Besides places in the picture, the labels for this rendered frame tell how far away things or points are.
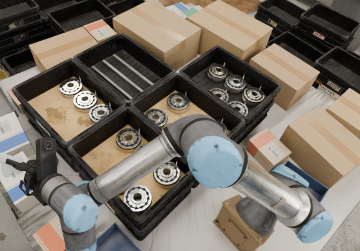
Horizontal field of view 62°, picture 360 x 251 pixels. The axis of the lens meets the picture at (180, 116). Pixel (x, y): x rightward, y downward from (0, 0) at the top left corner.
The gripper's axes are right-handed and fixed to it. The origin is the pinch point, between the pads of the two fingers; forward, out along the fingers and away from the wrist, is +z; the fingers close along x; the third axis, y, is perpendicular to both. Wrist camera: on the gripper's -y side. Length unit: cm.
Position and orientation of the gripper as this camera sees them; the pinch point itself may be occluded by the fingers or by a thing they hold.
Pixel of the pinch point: (23, 150)
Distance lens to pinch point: 100.8
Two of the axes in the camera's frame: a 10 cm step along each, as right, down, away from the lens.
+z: -7.3, -3.2, 6.0
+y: -2.7, 9.5, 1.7
